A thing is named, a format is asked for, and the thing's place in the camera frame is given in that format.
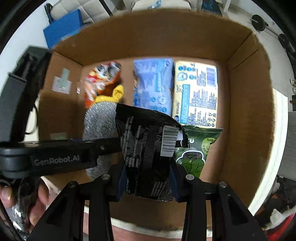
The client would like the green snack bag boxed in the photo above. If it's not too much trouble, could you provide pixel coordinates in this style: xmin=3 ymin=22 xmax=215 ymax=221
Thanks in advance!
xmin=174 ymin=125 xmax=223 ymax=178

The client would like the silver yellow scrubbing pad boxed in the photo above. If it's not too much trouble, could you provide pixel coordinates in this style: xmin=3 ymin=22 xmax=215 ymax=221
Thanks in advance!
xmin=83 ymin=84 xmax=124 ymax=180

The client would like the black snack bag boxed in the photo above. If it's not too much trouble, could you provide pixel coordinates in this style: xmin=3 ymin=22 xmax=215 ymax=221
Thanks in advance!
xmin=115 ymin=103 xmax=189 ymax=201

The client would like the orange panda snack bag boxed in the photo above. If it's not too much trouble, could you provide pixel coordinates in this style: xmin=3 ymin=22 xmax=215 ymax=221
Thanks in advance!
xmin=84 ymin=61 xmax=121 ymax=108

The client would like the person's left hand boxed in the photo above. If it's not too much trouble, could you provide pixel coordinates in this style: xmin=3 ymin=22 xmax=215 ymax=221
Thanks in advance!
xmin=1 ymin=177 xmax=50 ymax=235

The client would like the brown cardboard box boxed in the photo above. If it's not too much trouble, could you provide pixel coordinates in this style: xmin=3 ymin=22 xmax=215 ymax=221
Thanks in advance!
xmin=38 ymin=9 xmax=275 ymax=213

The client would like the cream blue wipes pack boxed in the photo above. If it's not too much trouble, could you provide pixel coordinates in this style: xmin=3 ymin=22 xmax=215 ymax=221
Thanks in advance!
xmin=171 ymin=61 xmax=218 ymax=128

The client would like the blue folded mat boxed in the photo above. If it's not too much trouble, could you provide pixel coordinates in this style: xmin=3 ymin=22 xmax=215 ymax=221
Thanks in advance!
xmin=43 ymin=9 xmax=83 ymax=49

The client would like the light blue wipes pack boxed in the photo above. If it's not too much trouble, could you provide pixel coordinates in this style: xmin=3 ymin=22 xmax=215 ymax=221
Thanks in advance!
xmin=133 ymin=58 xmax=174 ymax=116

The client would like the white padded chair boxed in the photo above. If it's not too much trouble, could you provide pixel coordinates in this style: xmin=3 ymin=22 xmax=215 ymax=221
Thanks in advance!
xmin=50 ymin=0 xmax=110 ymax=24

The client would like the black barbell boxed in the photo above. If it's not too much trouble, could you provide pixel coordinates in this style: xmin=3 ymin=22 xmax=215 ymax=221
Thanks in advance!
xmin=250 ymin=14 xmax=295 ymax=59

